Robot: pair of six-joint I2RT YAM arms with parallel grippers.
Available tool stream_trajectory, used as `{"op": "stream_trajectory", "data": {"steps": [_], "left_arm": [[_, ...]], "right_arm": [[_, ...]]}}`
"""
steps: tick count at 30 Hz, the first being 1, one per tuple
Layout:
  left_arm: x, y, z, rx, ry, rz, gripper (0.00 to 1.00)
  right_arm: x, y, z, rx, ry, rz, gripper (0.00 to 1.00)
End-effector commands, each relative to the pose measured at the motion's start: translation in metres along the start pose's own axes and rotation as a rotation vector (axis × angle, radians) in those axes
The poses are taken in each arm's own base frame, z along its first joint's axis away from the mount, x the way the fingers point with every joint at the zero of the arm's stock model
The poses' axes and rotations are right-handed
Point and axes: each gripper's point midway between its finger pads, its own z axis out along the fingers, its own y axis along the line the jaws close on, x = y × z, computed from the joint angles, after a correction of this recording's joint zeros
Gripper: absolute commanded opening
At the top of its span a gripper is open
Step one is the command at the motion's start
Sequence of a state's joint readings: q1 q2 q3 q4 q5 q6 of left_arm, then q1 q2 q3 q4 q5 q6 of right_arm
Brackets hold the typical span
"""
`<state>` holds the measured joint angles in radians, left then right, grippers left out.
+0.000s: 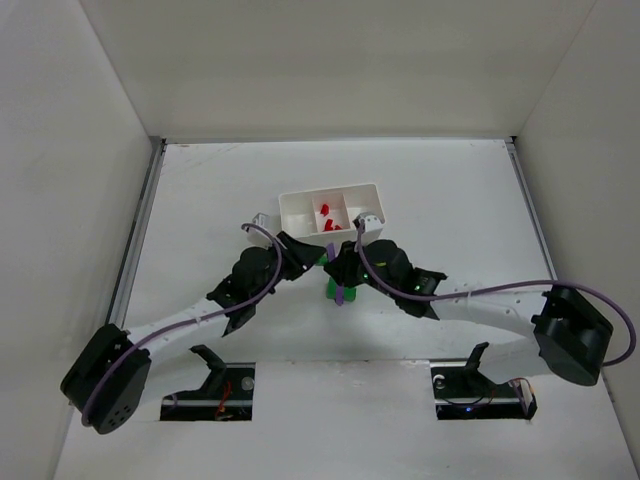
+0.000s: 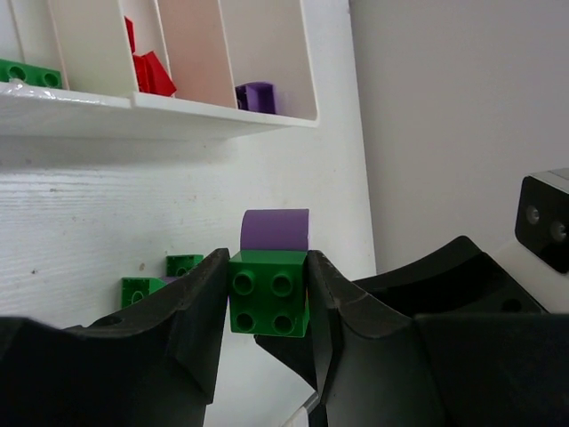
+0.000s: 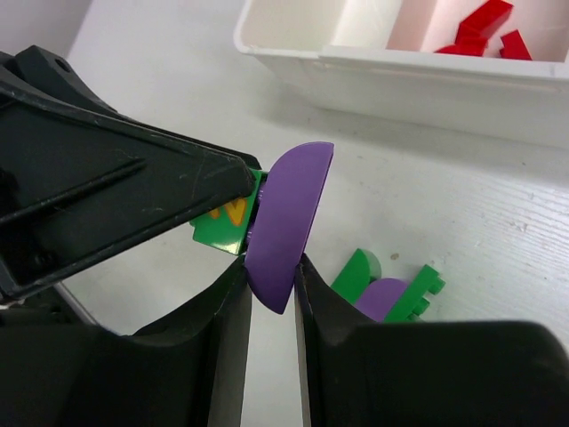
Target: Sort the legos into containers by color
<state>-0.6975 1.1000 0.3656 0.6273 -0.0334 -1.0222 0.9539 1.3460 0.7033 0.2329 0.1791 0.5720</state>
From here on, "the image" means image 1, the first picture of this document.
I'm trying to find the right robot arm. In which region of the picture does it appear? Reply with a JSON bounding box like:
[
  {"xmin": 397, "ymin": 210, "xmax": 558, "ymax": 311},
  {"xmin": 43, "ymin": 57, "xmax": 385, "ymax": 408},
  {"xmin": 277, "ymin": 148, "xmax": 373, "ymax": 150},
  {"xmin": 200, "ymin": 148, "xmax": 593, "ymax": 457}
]
[{"xmin": 324, "ymin": 240, "xmax": 613, "ymax": 387}]

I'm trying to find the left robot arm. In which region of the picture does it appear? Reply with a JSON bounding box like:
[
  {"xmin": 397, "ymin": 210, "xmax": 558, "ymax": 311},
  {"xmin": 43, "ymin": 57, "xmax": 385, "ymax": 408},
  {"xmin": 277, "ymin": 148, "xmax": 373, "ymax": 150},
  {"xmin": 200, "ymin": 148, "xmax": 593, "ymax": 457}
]
[{"xmin": 60, "ymin": 232, "xmax": 326, "ymax": 435}]

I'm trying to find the white three-compartment container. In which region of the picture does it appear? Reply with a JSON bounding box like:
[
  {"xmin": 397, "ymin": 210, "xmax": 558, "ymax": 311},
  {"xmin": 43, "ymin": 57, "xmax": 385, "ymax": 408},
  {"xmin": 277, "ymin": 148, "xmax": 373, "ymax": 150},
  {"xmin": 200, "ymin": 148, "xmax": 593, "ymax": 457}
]
[{"xmin": 278, "ymin": 183, "xmax": 386, "ymax": 247}]

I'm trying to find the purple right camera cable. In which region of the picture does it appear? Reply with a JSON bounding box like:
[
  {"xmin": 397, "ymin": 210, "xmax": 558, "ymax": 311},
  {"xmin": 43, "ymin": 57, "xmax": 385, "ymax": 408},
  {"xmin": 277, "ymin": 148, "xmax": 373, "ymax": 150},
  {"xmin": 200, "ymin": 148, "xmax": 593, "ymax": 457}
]
[{"xmin": 353, "ymin": 222, "xmax": 636, "ymax": 371}]

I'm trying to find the purple camera cable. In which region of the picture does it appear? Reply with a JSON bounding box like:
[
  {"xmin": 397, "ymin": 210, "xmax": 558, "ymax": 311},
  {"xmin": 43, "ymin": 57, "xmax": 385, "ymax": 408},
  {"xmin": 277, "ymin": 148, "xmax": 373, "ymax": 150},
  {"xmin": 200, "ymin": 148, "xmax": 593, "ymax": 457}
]
[
  {"xmin": 81, "ymin": 222, "xmax": 286, "ymax": 427},
  {"xmin": 353, "ymin": 222, "xmax": 636, "ymax": 371}
]

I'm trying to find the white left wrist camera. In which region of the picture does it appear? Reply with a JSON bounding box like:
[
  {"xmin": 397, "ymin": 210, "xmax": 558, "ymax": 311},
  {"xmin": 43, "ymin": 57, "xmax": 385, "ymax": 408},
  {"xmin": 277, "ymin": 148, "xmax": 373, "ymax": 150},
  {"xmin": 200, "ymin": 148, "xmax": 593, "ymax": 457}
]
[{"xmin": 247, "ymin": 212, "xmax": 273, "ymax": 248}]

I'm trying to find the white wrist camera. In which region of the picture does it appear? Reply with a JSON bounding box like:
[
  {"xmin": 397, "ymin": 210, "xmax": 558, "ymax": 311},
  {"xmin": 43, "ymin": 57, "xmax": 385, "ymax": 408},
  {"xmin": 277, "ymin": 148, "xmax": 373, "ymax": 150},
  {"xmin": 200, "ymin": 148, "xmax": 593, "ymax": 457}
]
[
  {"xmin": 247, "ymin": 212, "xmax": 273, "ymax": 248},
  {"xmin": 353, "ymin": 212, "xmax": 384, "ymax": 245}
]

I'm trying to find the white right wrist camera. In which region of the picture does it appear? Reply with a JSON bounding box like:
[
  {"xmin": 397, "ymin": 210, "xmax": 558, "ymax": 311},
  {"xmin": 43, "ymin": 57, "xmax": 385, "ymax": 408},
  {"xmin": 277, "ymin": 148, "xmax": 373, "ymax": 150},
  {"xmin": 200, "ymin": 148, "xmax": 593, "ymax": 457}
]
[{"xmin": 353, "ymin": 212, "xmax": 384, "ymax": 245}]

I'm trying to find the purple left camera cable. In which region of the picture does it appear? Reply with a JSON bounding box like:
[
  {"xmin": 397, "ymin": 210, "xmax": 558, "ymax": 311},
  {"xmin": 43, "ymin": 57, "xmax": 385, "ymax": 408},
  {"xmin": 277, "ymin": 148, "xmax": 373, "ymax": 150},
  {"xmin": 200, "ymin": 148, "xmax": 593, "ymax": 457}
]
[{"xmin": 81, "ymin": 222, "xmax": 286, "ymax": 427}]

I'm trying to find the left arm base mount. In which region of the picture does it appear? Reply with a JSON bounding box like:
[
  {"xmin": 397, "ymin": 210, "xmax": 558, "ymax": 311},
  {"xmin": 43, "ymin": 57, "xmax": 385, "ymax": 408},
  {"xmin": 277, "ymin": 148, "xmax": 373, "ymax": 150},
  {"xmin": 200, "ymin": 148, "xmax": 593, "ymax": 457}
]
[{"xmin": 159, "ymin": 345, "xmax": 256, "ymax": 422}]

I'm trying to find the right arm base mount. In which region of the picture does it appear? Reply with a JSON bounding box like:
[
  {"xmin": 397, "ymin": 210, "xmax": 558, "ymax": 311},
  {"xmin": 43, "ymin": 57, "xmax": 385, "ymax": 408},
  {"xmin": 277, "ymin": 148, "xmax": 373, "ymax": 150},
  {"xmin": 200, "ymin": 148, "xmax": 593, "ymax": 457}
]
[{"xmin": 430, "ymin": 342, "xmax": 538, "ymax": 421}]

